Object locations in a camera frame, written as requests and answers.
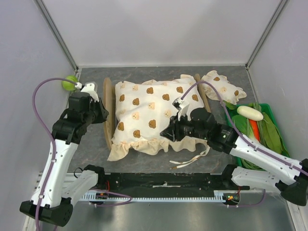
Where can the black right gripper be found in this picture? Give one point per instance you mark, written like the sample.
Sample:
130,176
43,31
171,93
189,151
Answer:
175,129

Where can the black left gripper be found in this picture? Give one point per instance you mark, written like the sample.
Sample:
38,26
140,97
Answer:
104,113

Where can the wooden pet bed frame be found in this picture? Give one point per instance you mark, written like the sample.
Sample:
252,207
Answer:
109,100

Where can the bear print cream quilt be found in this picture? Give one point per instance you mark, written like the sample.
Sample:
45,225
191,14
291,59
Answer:
142,112

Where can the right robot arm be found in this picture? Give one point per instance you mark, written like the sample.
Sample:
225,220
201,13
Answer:
282,174

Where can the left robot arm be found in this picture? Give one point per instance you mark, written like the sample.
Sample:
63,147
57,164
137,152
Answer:
51,202

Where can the green plastic basket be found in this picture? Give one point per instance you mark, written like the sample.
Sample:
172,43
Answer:
264,110

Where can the bear print small pillow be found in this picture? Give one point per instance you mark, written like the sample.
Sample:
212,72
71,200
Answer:
227,91

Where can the green cabbage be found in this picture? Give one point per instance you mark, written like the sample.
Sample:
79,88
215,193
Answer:
68,85

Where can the white radish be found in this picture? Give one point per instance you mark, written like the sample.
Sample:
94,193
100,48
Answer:
250,113

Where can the orange carrot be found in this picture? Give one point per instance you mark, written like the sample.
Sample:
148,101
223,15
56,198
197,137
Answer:
255,130

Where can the green beans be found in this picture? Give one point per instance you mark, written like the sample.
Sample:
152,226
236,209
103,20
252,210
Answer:
248,165

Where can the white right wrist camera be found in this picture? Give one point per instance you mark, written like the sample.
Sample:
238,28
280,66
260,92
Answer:
182,106

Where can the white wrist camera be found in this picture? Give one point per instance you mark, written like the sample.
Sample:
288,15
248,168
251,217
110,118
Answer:
182,106
90,88

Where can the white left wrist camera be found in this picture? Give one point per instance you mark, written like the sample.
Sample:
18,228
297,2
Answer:
90,88

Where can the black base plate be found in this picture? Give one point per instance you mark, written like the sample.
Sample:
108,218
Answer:
167,185

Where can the white cable duct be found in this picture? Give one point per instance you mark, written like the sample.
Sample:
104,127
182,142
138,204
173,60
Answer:
96,197

